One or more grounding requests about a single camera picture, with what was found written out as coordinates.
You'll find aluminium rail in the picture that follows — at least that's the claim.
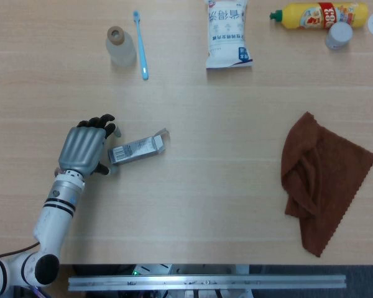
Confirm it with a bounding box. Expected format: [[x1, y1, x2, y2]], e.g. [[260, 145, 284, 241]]
[[68, 274, 347, 292]]

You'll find brown arm cable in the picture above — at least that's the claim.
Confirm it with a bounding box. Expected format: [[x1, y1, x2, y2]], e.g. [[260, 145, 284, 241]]
[[0, 242, 40, 262]]

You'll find frosted glass bottle wooden cap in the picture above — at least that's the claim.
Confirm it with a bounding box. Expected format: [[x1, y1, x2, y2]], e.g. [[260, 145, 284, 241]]
[[105, 25, 137, 67]]

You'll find grey ink box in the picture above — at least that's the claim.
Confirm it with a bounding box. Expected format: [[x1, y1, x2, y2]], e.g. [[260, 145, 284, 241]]
[[107, 127, 171, 165]]

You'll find small white jar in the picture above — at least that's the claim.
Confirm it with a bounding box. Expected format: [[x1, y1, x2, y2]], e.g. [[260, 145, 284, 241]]
[[325, 21, 354, 50]]

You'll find blue toothbrush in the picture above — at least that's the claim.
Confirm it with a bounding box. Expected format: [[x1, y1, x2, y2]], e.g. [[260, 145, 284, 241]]
[[132, 10, 150, 81]]

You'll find yellow detergent bottle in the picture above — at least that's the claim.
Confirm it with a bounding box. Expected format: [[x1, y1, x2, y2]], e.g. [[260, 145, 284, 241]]
[[269, 2, 369, 31]]

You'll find brown cloth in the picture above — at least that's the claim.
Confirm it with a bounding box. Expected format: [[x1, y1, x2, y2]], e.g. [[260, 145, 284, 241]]
[[281, 111, 373, 258]]

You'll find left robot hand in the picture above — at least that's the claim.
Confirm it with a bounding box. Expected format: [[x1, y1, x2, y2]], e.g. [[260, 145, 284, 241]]
[[58, 114, 122, 177]]

